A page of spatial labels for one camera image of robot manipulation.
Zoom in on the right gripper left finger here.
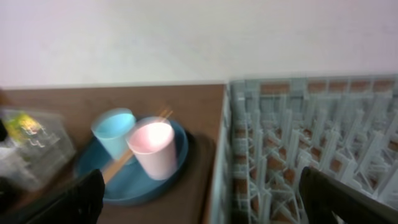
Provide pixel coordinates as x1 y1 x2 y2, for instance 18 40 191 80
27 169 105 224

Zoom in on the brown serving tray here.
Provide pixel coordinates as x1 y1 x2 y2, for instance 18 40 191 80
0 132 218 224

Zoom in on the grey dishwasher rack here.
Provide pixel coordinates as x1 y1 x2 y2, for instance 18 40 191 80
209 75 397 223

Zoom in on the pink cup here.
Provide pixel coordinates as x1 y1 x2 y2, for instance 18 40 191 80
126 117 178 180

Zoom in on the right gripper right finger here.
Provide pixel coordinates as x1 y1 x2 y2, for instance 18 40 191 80
299 167 397 224

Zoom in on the light blue cup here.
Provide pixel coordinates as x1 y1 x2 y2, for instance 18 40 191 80
91 108 136 160

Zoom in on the wooden chopstick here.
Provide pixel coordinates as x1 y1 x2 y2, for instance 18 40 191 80
101 107 172 183
102 108 174 184

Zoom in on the clear plastic bin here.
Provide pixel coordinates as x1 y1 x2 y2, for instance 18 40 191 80
1 107 76 192

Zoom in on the left wooden chopstick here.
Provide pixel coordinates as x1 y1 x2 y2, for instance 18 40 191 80
101 107 172 183

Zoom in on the dark blue plate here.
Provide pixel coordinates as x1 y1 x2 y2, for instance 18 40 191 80
74 121 189 206

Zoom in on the green yellow snack wrapper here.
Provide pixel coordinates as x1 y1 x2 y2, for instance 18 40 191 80
5 113 44 145

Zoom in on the right wooden chopstick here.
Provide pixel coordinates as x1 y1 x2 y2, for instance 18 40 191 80
102 108 174 184

